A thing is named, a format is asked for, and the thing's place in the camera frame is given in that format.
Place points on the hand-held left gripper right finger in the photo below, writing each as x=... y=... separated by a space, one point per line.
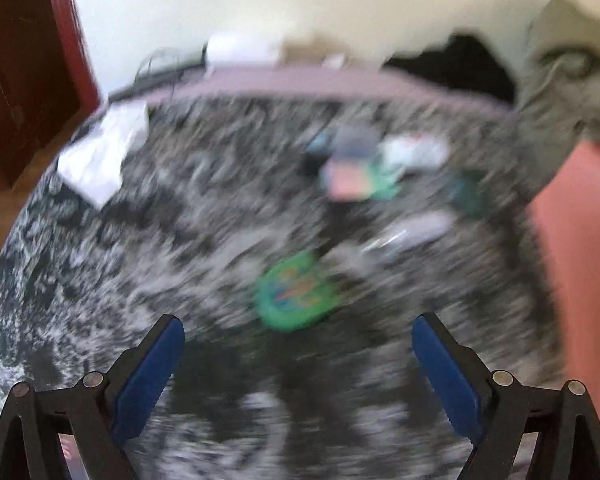
x=447 y=380

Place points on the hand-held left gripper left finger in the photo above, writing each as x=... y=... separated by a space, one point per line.
x=147 y=380

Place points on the green round toy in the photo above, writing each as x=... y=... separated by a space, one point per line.
x=295 y=292

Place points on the pink cardboard box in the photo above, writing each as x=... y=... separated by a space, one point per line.
x=580 y=260

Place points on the silver tube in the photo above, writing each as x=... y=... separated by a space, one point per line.
x=415 y=230

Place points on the black white printed blanket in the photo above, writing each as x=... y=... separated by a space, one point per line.
x=205 y=235

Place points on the dark green small pouch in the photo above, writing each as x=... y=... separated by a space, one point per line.
x=467 y=194

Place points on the green wrapper piece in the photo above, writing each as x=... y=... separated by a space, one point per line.
x=389 y=185

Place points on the iridescent card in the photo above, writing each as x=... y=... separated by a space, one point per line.
x=350 y=182

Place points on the crumpled white tissue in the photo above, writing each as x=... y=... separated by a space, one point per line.
x=102 y=160

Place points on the white pill bottle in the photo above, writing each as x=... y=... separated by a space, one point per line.
x=415 y=152

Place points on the small grey box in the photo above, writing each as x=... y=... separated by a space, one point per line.
x=355 y=142

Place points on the black clothing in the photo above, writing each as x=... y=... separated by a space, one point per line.
x=460 y=70

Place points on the olive green jacket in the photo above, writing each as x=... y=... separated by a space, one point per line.
x=560 y=85

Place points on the small silver object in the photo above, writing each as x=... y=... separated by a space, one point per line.
x=336 y=61

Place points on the dark wooden door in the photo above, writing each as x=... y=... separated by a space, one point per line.
x=25 y=60

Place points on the white paper roll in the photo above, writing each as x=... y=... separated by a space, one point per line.
x=240 y=50

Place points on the beige cardboard box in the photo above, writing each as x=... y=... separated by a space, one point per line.
x=305 y=52

